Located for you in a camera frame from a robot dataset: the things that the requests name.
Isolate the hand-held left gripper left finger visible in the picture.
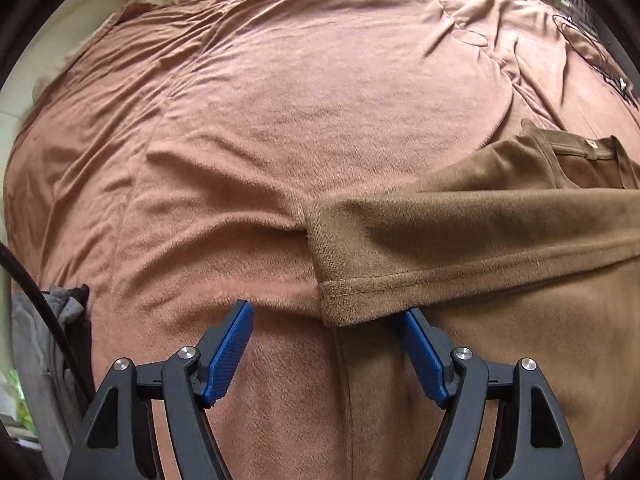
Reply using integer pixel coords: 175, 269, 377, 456
62, 299, 256, 480

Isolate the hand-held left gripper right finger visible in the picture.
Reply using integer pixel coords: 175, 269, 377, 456
397, 307, 586, 480

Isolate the brown printed t-shirt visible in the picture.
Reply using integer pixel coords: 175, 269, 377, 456
302, 119, 640, 480

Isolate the grey garment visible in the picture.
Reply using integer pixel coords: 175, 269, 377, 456
10, 284, 93, 466

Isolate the pink bed blanket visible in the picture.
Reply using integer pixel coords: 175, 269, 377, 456
2, 0, 640, 480

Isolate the cream padded headboard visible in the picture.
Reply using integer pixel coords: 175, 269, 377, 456
0, 0, 136, 136

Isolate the black cable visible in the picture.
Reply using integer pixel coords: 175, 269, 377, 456
0, 242, 96, 396

